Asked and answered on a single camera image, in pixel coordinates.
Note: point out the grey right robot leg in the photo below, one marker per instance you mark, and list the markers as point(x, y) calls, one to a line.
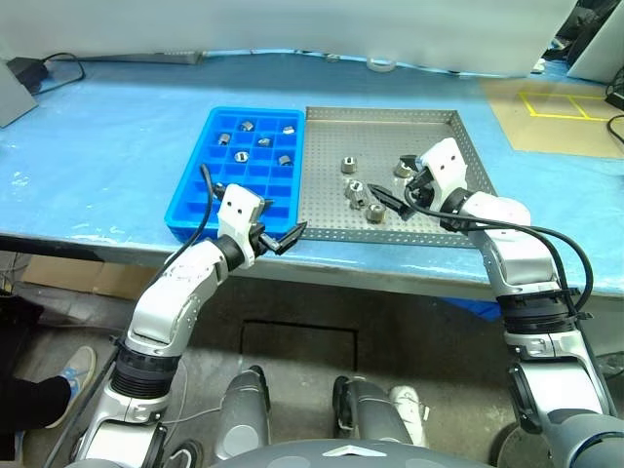
point(370, 409)

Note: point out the grey left robot leg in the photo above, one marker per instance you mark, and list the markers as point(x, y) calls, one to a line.
point(244, 409)

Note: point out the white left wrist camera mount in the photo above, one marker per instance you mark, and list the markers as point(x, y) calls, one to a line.
point(234, 205)

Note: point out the white sneaker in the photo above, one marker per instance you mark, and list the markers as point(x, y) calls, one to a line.
point(407, 409)

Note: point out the white slanted panel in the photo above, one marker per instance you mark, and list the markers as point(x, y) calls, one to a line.
point(595, 49)

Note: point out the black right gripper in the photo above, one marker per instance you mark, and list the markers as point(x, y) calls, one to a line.
point(421, 190)

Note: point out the black trouser leg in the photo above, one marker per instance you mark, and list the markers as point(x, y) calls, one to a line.
point(24, 400)

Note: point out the perforated metal tray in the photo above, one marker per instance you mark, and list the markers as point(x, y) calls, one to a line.
point(439, 224)

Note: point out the blue plastic crate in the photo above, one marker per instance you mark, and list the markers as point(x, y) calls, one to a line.
point(478, 309)

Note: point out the white tape roll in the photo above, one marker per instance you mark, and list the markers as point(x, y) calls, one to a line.
point(380, 69)

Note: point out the grey slanted box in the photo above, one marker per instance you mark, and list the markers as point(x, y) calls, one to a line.
point(14, 97)

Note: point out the brown cardboard sheet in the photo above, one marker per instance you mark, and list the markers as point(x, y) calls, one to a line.
point(507, 122)

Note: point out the metal nut front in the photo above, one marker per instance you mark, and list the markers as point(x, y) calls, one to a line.
point(375, 213)

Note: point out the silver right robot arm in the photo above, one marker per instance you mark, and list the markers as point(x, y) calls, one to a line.
point(517, 244)

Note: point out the blue grey sneaker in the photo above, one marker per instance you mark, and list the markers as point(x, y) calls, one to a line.
point(78, 375)

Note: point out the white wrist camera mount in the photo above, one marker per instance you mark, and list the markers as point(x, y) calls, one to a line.
point(446, 163)
point(234, 205)

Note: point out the blue compartment tray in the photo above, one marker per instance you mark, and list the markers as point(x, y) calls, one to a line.
point(195, 209)

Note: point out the grey robot leg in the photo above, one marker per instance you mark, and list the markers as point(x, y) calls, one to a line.
point(244, 409)
point(370, 409)

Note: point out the blue table cover film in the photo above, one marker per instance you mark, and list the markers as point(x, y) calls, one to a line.
point(122, 146)

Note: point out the black power adapter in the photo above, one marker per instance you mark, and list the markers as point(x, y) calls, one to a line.
point(27, 68)

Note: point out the white backdrop sheet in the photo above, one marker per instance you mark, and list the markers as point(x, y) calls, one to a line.
point(292, 24)

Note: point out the grey robot torso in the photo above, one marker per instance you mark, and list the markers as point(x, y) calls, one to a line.
point(341, 458)

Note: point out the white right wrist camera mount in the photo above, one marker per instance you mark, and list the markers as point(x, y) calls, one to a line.
point(446, 163)

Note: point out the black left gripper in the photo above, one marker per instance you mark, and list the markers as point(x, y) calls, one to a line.
point(258, 239)

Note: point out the brown cardboard piece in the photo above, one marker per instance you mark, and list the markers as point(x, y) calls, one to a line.
point(73, 278)

